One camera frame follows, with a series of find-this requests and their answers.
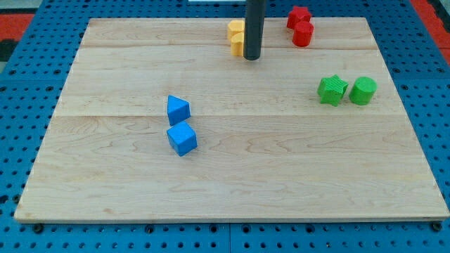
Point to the black cylindrical robot arm rod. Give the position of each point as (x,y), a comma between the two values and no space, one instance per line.
(254,25)

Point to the blue cube block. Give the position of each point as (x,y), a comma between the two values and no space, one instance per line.
(182,138)

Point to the blue triangular prism block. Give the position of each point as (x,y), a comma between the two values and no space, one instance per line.
(177,110)

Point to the light wooden board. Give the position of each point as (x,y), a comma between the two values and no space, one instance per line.
(268,150)

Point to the yellow heart block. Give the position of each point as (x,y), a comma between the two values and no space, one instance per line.
(237,44)

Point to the yellow hexagon block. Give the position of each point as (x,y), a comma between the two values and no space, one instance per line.
(235,27)

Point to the green star block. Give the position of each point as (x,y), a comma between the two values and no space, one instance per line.
(331,90)

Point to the red cylinder block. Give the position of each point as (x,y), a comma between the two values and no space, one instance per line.
(302,34)

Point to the red star block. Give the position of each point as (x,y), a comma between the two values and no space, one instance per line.
(297,14)

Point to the green cylinder block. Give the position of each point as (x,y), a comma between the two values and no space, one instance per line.
(363,90)

